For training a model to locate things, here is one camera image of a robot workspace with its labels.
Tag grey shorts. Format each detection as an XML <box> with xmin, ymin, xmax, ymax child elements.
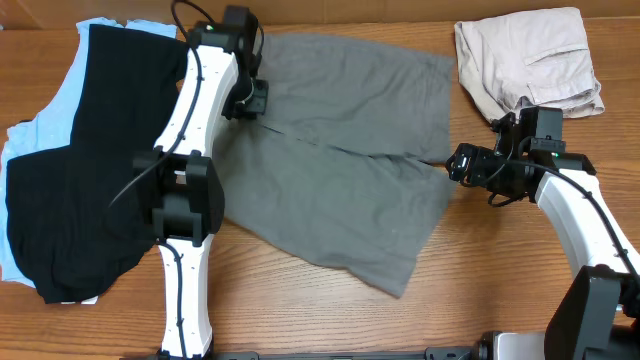
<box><xmin>214</xmin><ymin>34</ymin><xmax>454</xmax><ymax>297</ymax></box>

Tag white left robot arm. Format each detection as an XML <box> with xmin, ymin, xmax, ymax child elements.
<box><xmin>134</xmin><ymin>45</ymin><xmax>268</xmax><ymax>359</ymax></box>

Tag folded beige shorts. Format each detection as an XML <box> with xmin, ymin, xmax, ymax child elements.
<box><xmin>454</xmin><ymin>7</ymin><xmax>605</xmax><ymax>122</ymax></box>

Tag light blue shirt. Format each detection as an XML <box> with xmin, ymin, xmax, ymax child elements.
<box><xmin>0</xmin><ymin>17</ymin><xmax>177</xmax><ymax>305</ymax></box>

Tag black garment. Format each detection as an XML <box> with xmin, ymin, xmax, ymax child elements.
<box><xmin>6</xmin><ymin>25</ymin><xmax>188</xmax><ymax>303</ymax></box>

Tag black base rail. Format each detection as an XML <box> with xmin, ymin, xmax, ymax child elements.
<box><xmin>119</xmin><ymin>340</ymin><xmax>501</xmax><ymax>360</ymax></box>

